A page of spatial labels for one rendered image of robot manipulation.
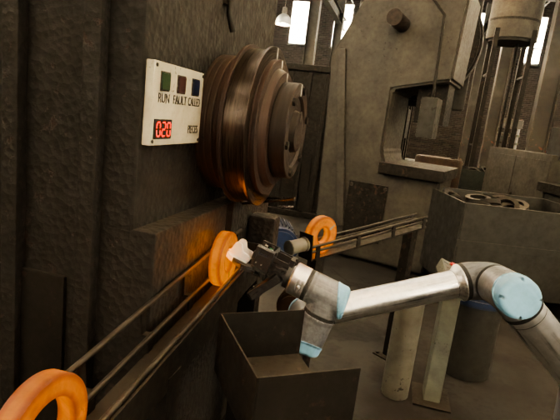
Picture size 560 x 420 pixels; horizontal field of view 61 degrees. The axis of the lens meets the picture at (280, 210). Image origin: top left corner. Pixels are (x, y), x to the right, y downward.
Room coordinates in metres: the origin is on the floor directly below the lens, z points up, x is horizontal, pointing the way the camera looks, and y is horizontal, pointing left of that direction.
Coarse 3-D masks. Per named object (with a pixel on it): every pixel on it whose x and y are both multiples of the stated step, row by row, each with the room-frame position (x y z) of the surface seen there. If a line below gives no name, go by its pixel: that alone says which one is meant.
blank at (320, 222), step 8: (320, 216) 1.87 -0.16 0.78; (312, 224) 1.83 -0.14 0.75; (320, 224) 1.85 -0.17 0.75; (328, 224) 1.88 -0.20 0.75; (312, 232) 1.83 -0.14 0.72; (328, 232) 1.89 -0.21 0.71; (336, 232) 1.92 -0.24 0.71; (320, 240) 1.90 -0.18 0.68; (328, 240) 1.89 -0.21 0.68; (312, 248) 1.83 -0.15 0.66
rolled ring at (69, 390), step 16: (32, 384) 0.57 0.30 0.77; (48, 384) 0.58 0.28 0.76; (64, 384) 0.61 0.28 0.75; (80, 384) 0.65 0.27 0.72; (16, 400) 0.55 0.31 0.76; (32, 400) 0.55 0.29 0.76; (48, 400) 0.58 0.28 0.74; (64, 400) 0.64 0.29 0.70; (80, 400) 0.65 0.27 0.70; (0, 416) 0.53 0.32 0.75; (16, 416) 0.53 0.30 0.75; (32, 416) 0.55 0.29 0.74; (64, 416) 0.65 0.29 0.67; (80, 416) 0.65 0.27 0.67
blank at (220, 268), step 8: (224, 232) 1.29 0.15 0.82; (232, 232) 1.31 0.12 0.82; (216, 240) 1.26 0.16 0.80; (224, 240) 1.26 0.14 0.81; (232, 240) 1.31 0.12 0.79; (216, 248) 1.24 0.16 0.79; (224, 248) 1.25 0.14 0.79; (216, 256) 1.23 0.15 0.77; (224, 256) 1.25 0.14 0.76; (208, 264) 1.23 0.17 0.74; (216, 264) 1.22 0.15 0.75; (224, 264) 1.26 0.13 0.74; (232, 264) 1.33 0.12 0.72; (208, 272) 1.23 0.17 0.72; (216, 272) 1.22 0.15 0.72; (224, 272) 1.27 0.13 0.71; (232, 272) 1.34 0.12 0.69; (216, 280) 1.24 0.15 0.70; (224, 280) 1.27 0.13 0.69
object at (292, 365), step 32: (224, 320) 0.94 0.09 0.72; (256, 320) 1.01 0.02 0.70; (288, 320) 1.04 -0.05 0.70; (224, 352) 0.92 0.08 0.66; (256, 352) 1.01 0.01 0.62; (288, 352) 1.04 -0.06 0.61; (224, 384) 0.90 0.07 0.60; (256, 384) 0.74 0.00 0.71; (288, 384) 0.76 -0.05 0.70; (320, 384) 0.78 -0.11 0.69; (352, 384) 0.81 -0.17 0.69; (256, 416) 0.74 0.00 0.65; (288, 416) 0.76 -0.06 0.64; (320, 416) 0.79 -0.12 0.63; (352, 416) 0.81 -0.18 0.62
